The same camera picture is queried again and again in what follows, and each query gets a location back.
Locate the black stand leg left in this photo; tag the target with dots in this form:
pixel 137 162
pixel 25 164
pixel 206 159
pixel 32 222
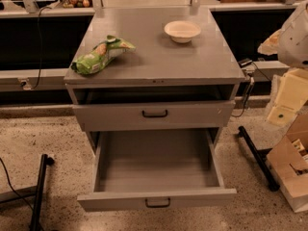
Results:
pixel 45 161

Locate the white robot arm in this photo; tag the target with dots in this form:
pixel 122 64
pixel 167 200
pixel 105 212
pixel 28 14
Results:
pixel 290 42

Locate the yellow foam block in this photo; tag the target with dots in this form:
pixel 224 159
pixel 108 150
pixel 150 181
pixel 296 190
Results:
pixel 291 95

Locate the closed upper grey drawer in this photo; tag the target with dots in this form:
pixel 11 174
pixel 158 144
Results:
pixel 149 116

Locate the green rice chip bag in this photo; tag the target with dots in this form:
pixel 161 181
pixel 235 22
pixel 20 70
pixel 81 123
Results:
pixel 101 55

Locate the black adapter with cables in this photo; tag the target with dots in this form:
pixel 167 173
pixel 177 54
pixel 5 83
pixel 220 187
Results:
pixel 249 68

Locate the white paper bowl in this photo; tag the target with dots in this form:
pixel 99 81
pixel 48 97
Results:
pixel 182 31

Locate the grey drawer cabinet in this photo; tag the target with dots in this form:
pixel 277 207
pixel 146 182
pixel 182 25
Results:
pixel 160 69

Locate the cardboard box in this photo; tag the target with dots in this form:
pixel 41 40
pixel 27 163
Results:
pixel 288 166

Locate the open lower grey drawer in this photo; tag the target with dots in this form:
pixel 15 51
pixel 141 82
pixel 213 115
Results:
pixel 155 169

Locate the wall power outlet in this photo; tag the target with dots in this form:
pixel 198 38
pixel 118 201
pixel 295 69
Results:
pixel 25 83

